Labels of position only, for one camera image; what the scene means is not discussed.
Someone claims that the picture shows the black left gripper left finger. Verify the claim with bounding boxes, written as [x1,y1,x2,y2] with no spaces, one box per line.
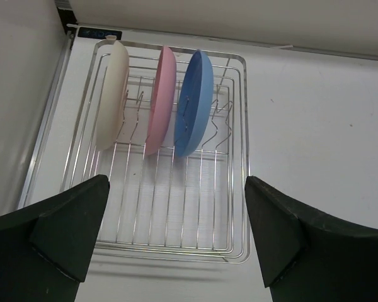
[0,175,110,301]

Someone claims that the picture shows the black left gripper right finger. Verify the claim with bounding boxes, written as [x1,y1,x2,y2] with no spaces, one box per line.
[244,176,378,301]

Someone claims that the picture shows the cream plate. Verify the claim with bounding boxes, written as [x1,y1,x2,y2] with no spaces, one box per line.
[96,42,129,151]

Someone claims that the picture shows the blue plate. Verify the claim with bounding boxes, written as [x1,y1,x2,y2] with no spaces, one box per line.
[174,50,214,157]

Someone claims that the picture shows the pink plate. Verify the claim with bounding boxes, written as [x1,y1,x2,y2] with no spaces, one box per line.
[145,46,176,155]

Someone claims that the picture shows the black label plate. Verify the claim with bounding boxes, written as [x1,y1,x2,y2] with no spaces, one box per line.
[77,26,122,40]

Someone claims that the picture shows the aluminium table edge rail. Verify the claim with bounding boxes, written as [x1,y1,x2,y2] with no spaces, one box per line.
[16,31,73,210]

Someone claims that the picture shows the metal wire dish rack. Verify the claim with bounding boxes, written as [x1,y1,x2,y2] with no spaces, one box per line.
[61,41,251,264]

